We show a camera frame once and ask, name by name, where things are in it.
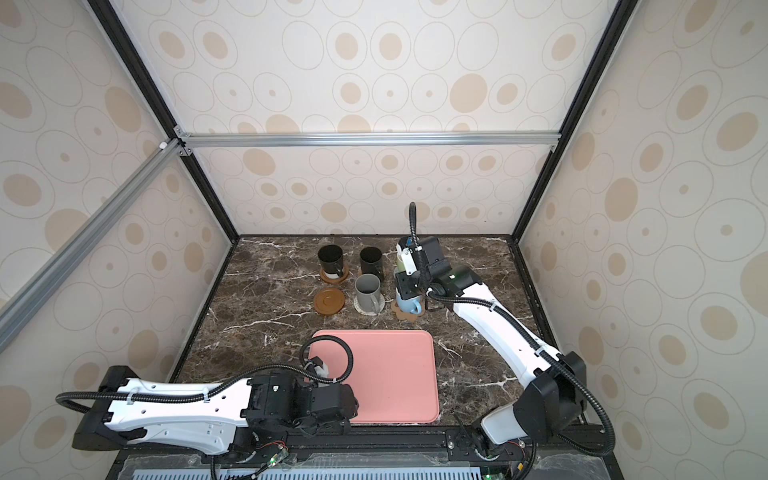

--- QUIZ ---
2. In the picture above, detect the left aluminium frame bar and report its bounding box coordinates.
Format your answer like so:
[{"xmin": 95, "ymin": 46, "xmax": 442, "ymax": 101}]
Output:
[{"xmin": 1, "ymin": 138, "xmax": 181, "ymax": 349}]

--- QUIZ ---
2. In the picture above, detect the multicolour woven coaster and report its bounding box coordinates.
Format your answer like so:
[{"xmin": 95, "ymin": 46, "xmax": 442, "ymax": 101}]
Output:
[{"xmin": 354, "ymin": 303, "xmax": 384, "ymax": 317}]

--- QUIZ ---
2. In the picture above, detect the horizontal aluminium frame bar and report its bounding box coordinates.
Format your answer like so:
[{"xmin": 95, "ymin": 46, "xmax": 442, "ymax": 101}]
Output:
[{"xmin": 181, "ymin": 130, "xmax": 560, "ymax": 148}]

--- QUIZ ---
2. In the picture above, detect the brown wooden coaster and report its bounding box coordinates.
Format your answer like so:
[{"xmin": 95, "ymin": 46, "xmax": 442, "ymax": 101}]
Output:
[
  {"xmin": 319, "ymin": 268, "xmax": 349, "ymax": 285},
  {"xmin": 313, "ymin": 287, "xmax": 345, "ymax": 316}
]

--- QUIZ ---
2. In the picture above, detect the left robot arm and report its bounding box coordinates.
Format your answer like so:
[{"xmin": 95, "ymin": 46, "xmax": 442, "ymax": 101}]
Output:
[{"xmin": 55, "ymin": 335, "xmax": 359, "ymax": 457}]

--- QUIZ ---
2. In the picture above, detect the cork paw coaster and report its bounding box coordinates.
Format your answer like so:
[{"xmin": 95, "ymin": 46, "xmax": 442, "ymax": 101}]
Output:
[{"xmin": 391, "ymin": 303, "xmax": 422, "ymax": 322}]

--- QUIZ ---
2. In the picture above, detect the black mug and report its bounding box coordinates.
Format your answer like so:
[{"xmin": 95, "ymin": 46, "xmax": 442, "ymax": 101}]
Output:
[
  {"xmin": 359, "ymin": 246, "xmax": 384, "ymax": 281},
  {"xmin": 317, "ymin": 244, "xmax": 344, "ymax": 275}
]

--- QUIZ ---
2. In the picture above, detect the white mug blue handle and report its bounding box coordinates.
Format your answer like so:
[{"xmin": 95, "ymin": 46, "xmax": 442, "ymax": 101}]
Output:
[{"xmin": 396, "ymin": 295, "xmax": 423, "ymax": 316}]

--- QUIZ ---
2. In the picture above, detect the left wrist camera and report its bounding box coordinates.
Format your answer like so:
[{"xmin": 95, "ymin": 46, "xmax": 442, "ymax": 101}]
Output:
[{"xmin": 305, "ymin": 356, "xmax": 329, "ymax": 379}]

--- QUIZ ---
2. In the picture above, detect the green mug white inside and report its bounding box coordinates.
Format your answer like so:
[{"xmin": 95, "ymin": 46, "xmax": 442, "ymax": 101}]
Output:
[{"xmin": 396, "ymin": 245, "xmax": 405, "ymax": 272}]

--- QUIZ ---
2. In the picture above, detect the grey mug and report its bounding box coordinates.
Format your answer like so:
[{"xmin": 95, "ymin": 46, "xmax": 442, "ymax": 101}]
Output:
[{"xmin": 354, "ymin": 274, "xmax": 385, "ymax": 311}]

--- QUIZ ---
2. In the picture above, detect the pink plastic tray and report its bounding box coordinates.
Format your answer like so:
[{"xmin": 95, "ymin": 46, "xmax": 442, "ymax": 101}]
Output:
[{"xmin": 316, "ymin": 330, "xmax": 440, "ymax": 425}]

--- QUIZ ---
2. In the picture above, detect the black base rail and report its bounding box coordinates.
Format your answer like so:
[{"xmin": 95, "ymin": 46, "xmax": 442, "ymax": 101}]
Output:
[{"xmin": 107, "ymin": 425, "xmax": 623, "ymax": 479}]

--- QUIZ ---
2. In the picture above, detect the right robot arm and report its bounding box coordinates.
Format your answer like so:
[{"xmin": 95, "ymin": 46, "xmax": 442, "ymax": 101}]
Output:
[{"xmin": 394, "ymin": 203, "xmax": 616, "ymax": 458}]

